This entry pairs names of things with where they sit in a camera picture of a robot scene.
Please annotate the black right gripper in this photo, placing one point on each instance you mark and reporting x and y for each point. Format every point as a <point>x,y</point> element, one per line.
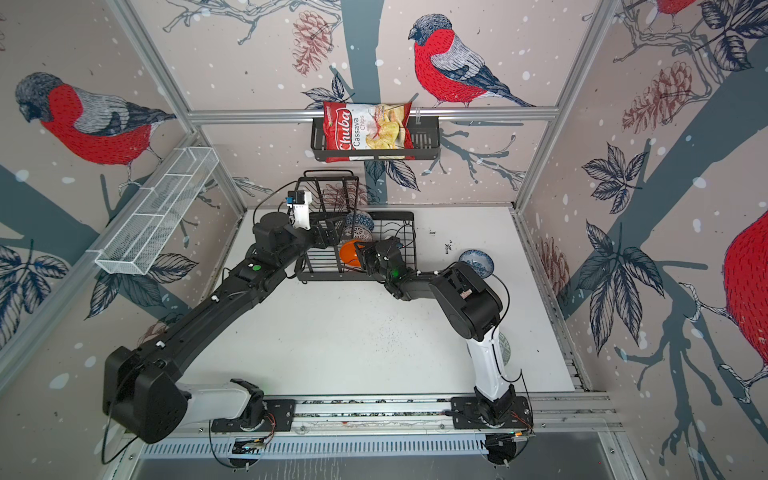
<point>365,254</point>

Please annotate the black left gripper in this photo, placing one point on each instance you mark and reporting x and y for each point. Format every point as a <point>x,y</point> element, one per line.
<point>332,236</point>

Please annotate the orange plastic bowl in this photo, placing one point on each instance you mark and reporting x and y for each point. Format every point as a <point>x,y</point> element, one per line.
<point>348,254</point>

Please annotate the white maroon patterned bowl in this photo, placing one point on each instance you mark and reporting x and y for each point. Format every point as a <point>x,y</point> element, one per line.
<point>360,233</point>

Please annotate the dark blue patterned bowl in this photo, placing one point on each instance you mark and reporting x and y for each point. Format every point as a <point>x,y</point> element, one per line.
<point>360,219</point>

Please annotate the black wire dish rack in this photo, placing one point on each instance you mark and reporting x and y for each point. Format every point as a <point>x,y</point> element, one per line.
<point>340,204</point>

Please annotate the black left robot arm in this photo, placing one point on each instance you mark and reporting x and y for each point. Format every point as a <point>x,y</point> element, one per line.
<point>142,390</point>

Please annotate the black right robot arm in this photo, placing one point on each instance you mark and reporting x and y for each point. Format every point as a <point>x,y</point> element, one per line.
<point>473,310</point>

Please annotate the blue floral ceramic bowl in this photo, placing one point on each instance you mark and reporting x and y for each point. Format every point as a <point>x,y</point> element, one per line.
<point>479,261</point>

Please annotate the red cassava chips bag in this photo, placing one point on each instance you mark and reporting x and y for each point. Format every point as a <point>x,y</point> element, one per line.
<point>350,127</point>

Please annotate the grey green patterned bowl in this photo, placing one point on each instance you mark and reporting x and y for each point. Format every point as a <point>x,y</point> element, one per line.
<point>505,348</point>

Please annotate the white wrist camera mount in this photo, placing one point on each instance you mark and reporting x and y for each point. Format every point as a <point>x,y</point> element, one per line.
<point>299,203</point>

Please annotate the black wall shelf basket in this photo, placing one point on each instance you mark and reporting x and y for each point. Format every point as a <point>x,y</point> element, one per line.
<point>424,133</point>

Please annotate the white wire wall basket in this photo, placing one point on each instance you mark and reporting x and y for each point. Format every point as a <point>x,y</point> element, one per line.
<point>139,239</point>

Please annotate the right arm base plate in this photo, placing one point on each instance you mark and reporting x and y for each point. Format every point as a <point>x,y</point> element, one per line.
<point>474,413</point>

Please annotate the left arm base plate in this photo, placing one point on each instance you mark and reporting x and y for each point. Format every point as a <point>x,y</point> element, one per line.
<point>266,416</point>

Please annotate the aluminium mounting rail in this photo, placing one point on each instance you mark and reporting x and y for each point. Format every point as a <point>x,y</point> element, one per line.
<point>408,414</point>

